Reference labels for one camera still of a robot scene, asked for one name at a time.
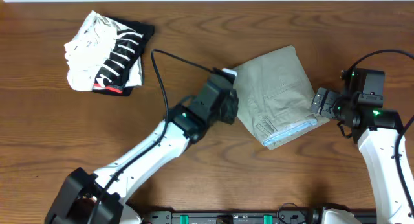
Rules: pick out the black white striped garment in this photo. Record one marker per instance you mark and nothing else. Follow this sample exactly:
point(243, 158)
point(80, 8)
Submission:
point(121, 70)

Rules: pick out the white folded garment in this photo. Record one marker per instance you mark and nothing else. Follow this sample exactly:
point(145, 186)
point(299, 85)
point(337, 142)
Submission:
point(86, 52)

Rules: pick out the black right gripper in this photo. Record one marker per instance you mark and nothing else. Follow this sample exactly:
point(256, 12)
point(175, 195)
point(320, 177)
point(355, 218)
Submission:
point(332, 96)

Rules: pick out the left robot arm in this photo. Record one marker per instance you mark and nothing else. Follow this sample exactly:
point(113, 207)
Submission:
point(101, 197)

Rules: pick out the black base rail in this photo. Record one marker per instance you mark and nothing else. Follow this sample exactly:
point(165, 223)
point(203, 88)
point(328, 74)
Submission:
point(168, 217)

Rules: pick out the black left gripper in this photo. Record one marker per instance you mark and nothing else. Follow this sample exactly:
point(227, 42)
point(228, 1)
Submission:
point(228, 105)

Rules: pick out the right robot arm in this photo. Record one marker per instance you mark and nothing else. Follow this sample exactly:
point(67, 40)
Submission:
point(379, 135)

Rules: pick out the khaki green shorts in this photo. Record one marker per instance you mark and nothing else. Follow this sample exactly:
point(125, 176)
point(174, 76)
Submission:
point(275, 98)

